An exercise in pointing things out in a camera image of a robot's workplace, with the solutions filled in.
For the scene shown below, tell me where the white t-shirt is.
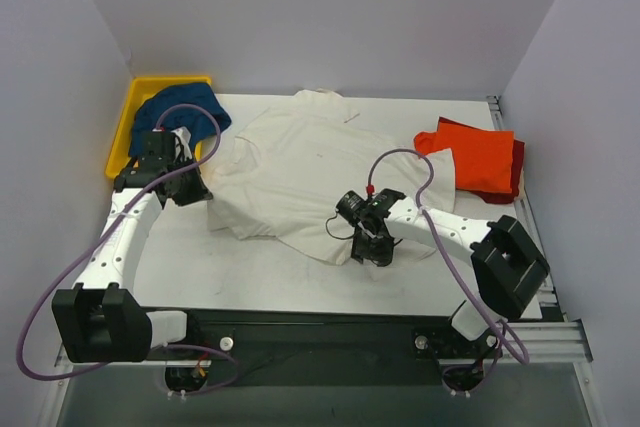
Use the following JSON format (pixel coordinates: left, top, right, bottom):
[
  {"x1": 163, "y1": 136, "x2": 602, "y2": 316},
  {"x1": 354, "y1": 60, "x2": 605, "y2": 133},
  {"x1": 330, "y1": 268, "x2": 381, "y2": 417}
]
[{"x1": 206, "y1": 90, "x2": 456, "y2": 265}]

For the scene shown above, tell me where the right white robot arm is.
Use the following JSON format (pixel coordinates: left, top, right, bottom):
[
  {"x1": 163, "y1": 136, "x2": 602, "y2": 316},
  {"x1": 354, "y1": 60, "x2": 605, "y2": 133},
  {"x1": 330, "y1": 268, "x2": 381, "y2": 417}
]
[{"x1": 336, "y1": 189, "x2": 549, "y2": 355}]

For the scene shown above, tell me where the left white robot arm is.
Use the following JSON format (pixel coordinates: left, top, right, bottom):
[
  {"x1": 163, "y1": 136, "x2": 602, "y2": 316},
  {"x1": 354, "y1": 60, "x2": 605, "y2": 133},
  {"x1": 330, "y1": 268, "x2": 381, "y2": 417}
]
[{"x1": 51, "y1": 127, "x2": 212, "y2": 363}]

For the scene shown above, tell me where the blue t-shirt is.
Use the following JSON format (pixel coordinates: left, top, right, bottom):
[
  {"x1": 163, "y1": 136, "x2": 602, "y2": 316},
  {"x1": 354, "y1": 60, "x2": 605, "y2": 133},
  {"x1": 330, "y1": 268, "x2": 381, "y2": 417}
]
[{"x1": 128, "y1": 82, "x2": 232, "y2": 157}]

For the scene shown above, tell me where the yellow plastic bin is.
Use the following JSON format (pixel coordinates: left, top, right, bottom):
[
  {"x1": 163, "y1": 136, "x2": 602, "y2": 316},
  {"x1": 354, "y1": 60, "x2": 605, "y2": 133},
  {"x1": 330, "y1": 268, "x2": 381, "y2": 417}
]
[{"x1": 105, "y1": 75, "x2": 213, "y2": 180}]

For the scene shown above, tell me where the folded orange t-shirt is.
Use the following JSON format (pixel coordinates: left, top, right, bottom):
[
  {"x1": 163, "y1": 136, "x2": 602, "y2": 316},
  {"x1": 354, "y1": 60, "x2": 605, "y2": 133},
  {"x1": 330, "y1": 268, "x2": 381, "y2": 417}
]
[{"x1": 413, "y1": 118, "x2": 515, "y2": 195}]

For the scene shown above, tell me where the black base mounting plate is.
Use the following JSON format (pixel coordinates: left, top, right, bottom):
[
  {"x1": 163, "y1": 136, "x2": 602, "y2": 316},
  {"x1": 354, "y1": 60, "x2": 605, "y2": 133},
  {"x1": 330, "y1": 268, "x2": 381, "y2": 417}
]
[{"x1": 148, "y1": 309, "x2": 499, "y2": 392}]

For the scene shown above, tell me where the folded dark red t-shirt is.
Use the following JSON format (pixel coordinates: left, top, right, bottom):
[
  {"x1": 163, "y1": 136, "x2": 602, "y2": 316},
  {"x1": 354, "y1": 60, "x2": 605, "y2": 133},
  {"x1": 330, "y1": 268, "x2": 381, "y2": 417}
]
[{"x1": 473, "y1": 139, "x2": 525, "y2": 205}]

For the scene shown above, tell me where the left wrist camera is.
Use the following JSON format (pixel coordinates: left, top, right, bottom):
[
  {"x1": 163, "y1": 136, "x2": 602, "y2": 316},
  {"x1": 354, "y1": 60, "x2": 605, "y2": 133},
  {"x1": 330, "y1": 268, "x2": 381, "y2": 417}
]
[{"x1": 172, "y1": 127, "x2": 193, "y2": 159}]

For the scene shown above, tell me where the aluminium frame rail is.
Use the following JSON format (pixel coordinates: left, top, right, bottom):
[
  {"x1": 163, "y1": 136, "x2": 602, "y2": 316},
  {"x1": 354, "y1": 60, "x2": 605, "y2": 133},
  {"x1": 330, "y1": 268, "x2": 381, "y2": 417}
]
[{"x1": 54, "y1": 319, "x2": 594, "y2": 368}]

